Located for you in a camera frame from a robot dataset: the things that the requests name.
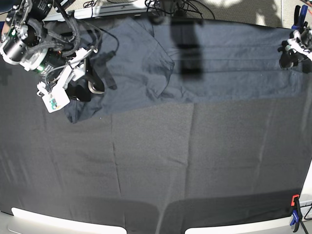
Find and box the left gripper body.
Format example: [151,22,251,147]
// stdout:
[278,30,312,73]

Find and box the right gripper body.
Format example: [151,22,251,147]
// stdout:
[37,48,97,100]

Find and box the dark navy t-shirt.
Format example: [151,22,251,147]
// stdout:
[64,18,306,123]

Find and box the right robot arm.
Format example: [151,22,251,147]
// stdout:
[0,0,105,102]

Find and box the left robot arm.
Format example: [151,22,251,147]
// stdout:
[278,27,312,74]

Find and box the blue clamp top right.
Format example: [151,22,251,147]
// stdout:
[292,5,308,32]

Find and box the black table cloth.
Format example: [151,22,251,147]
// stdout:
[0,61,312,234]

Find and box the orange blue clamp near right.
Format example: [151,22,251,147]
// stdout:
[290,194,309,234]

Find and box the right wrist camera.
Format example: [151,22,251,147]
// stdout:
[42,87,70,113]

